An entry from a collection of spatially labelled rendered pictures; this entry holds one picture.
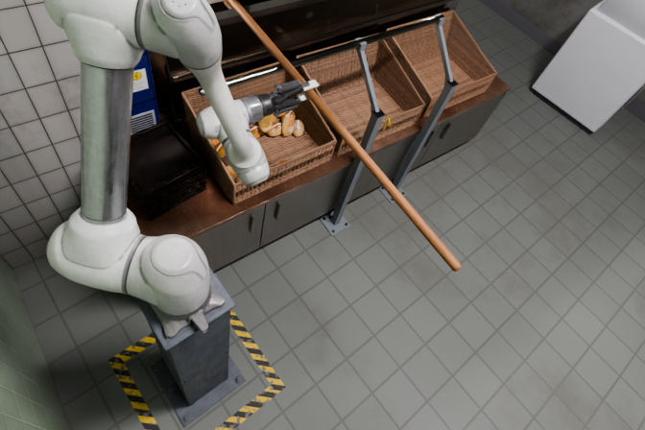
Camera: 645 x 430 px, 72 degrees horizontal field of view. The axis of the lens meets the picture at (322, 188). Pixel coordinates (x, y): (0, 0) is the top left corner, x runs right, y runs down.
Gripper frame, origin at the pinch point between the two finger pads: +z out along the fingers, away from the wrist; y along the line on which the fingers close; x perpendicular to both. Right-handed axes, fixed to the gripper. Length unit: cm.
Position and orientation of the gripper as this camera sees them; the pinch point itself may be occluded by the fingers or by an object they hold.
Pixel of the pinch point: (308, 90)
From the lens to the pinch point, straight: 160.8
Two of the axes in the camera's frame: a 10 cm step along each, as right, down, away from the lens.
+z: 8.1, -3.8, 4.5
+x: 5.6, 7.3, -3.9
